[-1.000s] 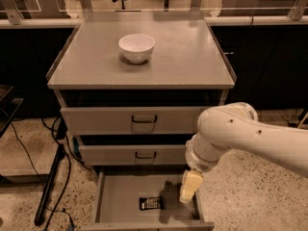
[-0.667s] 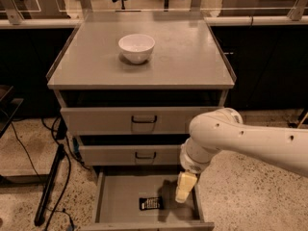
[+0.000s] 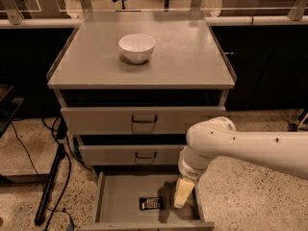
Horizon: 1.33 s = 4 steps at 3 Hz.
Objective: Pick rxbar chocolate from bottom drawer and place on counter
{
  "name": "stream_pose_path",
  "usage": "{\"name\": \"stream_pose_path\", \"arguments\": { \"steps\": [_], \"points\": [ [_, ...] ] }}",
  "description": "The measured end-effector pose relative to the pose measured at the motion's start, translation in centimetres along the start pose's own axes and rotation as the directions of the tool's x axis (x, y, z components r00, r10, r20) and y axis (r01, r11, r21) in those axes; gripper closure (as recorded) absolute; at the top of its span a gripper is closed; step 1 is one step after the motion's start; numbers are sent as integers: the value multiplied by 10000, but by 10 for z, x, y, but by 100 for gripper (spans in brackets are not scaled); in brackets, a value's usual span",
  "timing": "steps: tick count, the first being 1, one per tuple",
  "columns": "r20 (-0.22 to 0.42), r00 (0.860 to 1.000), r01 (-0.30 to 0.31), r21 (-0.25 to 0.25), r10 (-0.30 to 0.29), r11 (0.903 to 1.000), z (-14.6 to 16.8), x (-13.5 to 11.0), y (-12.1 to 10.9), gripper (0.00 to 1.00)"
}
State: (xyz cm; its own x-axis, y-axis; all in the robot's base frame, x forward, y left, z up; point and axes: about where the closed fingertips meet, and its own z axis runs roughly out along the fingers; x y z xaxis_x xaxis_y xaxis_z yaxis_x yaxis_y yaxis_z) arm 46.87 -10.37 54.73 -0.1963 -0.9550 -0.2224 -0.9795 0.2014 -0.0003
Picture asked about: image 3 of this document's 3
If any white ceramic bowl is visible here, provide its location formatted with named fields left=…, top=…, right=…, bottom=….
left=118, top=34, right=156, bottom=64

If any black rxbar chocolate bar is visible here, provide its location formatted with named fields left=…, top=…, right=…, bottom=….
left=139, top=196, right=164, bottom=211

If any top grey drawer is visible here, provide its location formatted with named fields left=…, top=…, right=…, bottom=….
left=61, top=106, right=225, bottom=135

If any middle grey drawer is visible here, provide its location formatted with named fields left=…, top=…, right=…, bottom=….
left=79, top=145, right=184, bottom=166

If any wheeled cart base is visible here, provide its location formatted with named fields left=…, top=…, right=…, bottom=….
left=289, top=108, right=308, bottom=132

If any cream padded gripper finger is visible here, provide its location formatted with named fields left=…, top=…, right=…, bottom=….
left=174, top=178, right=194, bottom=208

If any black floor cable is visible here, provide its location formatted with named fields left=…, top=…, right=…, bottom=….
left=0, top=108, right=91, bottom=231

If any dark side table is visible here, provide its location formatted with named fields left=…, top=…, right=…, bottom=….
left=0, top=85, right=23, bottom=138

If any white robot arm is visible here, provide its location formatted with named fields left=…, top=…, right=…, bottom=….
left=174, top=116, right=308, bottom=208

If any bottom grey drawer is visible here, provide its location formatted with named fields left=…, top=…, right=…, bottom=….
left=81, top=170, right=215, bottom=231

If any grey drawer cabinet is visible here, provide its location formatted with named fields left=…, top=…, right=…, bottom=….
left=46, top=10, right=238, bottom=231

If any grey drawer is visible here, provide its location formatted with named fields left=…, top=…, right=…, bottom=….
left=79, top=145, right=184, bottom=166
left=81, top=170, right=215, bottom=231
left=61, top=106, right=225, bottom=135

